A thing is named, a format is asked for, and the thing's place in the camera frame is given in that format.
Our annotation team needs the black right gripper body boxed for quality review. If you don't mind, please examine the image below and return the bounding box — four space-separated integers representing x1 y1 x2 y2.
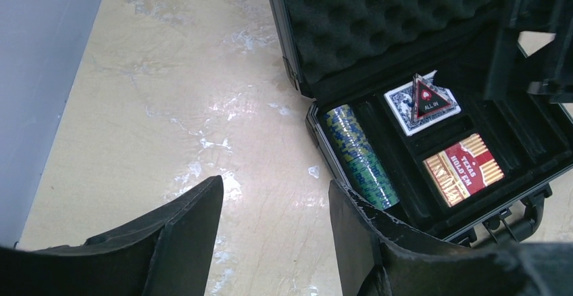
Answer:
483 0 572 103

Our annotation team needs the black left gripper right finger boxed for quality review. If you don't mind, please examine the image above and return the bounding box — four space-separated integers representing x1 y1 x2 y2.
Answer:
328 180 572 295

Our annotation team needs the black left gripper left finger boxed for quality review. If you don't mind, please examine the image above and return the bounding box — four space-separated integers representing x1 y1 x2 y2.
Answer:
1 176 224 295

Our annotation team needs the red Texas Hold'em card box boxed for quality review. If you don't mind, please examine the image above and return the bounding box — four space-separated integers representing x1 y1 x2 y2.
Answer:
423 133 505 208

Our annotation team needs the blue playing card deck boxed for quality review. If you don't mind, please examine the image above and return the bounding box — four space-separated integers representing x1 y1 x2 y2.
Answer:
384 70 462 137

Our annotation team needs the blue green poker chip stack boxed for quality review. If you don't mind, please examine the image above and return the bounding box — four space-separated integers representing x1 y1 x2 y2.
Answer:
324 105 373 162

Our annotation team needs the black poker carrying case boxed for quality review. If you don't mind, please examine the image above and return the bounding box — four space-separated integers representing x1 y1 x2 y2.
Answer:
269 0 572 247

